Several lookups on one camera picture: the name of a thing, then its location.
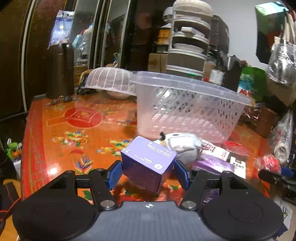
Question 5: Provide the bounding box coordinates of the black bag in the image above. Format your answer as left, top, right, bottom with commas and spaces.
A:
221, 55, 246, 92

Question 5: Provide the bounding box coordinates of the blue white hanging packet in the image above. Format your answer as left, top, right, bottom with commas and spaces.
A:
48, 10, 75, 48

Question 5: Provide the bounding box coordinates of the green shopping bag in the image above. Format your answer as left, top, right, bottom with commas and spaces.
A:
237, 67, 268, 102

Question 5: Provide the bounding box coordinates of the green box on wall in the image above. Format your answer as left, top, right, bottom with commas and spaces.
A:
254, 1, 288, 35

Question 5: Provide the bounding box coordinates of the clear hanging plastic bag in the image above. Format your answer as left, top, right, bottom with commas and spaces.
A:
267, 40, 295, 88

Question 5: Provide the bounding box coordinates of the brown leather cup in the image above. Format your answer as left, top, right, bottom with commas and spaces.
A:
255, 106, 278, 138

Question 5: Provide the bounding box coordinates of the purple cardboard box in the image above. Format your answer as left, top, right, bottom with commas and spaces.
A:
121, 136, 177, 193

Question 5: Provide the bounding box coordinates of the tiered food storage rack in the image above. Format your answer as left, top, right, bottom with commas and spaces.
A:
166, 1, 213, 80

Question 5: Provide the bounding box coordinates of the white plush toy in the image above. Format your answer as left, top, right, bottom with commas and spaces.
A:
154, 132, 203, 167

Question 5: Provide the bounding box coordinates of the black white Kent box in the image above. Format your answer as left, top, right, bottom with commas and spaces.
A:
230, 157, 246, 179

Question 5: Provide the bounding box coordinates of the red mesh bag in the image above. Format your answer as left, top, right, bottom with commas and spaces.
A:
254, 154, 281, 174

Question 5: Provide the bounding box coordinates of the brown thermos flask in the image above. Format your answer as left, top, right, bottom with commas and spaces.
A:
46, 43, 74, 99

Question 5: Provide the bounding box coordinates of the purple packet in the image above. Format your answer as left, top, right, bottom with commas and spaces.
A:
191, 155, 234, 175

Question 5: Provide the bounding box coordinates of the white labelled bottle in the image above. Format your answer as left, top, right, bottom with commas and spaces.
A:
208, 69, 224, 86

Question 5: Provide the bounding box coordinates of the white mesh food cover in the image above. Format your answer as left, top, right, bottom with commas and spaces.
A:
85, 67, 137, 96

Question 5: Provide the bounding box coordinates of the bunch of keys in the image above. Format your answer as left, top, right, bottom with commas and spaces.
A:
46, 95, 79, 105

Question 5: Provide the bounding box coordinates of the white red card box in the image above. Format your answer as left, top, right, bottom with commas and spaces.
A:
201, 140, 230, 161

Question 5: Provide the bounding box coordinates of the clear plastic basket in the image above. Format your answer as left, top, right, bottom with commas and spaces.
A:
131, 71, 252, 144

